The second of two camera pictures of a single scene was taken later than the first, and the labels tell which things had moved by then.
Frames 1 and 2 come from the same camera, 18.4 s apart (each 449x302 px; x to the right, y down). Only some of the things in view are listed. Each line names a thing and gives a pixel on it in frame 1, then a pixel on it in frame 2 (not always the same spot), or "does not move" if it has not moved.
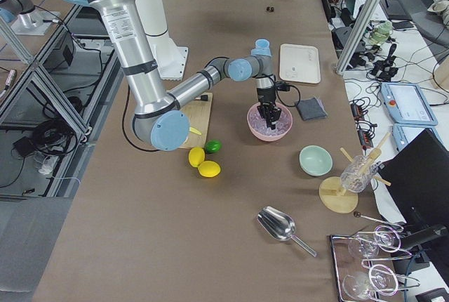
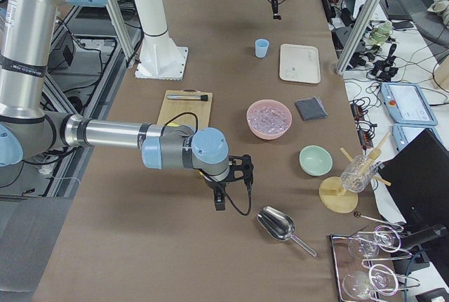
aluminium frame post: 366,19 does not move
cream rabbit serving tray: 299,64 does not move
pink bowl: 259,128 does not move
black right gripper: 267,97 to 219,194
